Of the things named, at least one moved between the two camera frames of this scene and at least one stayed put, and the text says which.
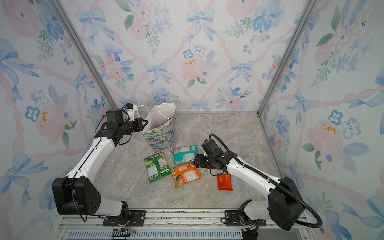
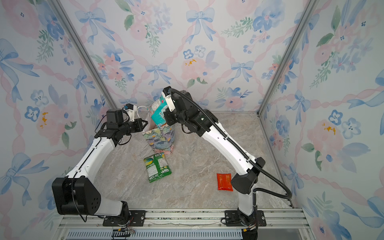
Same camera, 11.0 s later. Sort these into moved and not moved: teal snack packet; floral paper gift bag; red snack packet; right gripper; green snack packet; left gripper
Moved: right gripper; teal snack packet
Not moved: red snack packet; left gripper; green snack packet; floral paper gift bag
